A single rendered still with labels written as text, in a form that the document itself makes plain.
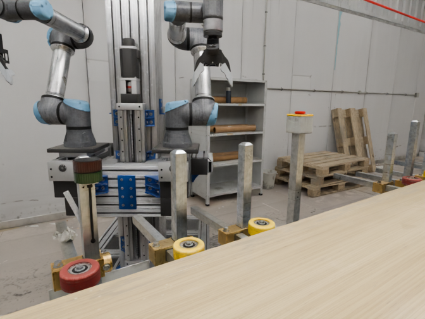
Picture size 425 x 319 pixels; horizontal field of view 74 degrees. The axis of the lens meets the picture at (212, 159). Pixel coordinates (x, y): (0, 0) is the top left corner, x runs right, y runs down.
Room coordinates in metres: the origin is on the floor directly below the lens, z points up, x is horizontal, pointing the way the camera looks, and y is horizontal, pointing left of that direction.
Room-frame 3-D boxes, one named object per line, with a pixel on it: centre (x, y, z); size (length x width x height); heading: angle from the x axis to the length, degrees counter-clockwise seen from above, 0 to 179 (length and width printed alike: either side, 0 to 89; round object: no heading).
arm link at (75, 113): (1.44, 0.68, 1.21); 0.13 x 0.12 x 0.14; 84
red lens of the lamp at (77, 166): (0.62, 0.28, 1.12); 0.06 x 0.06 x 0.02
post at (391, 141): (1.49, -0.94, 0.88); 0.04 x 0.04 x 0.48; 34
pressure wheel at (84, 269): (0.56, 0.28, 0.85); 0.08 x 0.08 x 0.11
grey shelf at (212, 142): (3.77, -0.21, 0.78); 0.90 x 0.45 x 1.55; 121
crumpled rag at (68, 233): (0.79, 0.44, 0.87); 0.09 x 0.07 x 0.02; 34
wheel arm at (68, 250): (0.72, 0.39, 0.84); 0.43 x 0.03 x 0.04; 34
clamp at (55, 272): (0.65, 0.32, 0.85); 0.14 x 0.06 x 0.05; 124
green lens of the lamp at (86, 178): (0.62, 0.28, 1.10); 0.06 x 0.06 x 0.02
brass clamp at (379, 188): (1.48, -0.93, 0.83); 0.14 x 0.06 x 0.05; 124
